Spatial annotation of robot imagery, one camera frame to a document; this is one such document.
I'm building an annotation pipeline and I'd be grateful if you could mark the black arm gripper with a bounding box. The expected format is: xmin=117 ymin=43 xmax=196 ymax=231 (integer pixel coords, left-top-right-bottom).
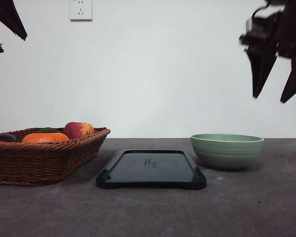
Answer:
xmin=239 ymin=0 xmax=296 ymax=104

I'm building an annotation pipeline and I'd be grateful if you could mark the green ceramic bowl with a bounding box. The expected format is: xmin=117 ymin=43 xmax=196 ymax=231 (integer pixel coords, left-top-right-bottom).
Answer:
xmin=191 ymin=133 xmax=264 ymax=170

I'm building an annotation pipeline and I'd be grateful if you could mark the brown wicker basket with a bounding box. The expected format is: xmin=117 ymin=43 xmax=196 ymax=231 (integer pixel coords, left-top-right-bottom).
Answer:
xmin=0 ymin=121 xmax=110 ymax=186

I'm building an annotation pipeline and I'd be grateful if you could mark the dark red apple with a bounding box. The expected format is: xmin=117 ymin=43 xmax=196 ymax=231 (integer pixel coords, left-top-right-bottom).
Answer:
xmin=0 ymin=133 xmax=15 ymax=142

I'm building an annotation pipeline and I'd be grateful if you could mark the green avocado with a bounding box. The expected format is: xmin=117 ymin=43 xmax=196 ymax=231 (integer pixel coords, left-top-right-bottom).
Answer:
xmin=38 ymin=127 xmax=59 ymax=133

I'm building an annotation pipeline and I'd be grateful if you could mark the orange fruit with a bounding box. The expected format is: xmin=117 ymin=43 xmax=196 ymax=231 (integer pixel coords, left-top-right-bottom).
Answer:
xmin=21 ymin=133 xmax=70 ymax=143

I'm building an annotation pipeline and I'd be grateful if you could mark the red yellow apple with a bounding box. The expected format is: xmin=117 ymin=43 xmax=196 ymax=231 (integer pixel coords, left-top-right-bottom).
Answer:
xmin=64 ymin=122 xmax=95 ymax=139

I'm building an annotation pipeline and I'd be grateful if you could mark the dark rectangular tray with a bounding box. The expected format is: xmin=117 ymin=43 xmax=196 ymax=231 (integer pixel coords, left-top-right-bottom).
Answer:
xmin=96 ymin=150 xmax=207 ymax=190

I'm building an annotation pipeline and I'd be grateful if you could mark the white wall socket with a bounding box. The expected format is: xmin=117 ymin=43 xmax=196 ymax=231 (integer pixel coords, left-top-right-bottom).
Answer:
xmin=69 ymin=0 xmax=93 ymax=24

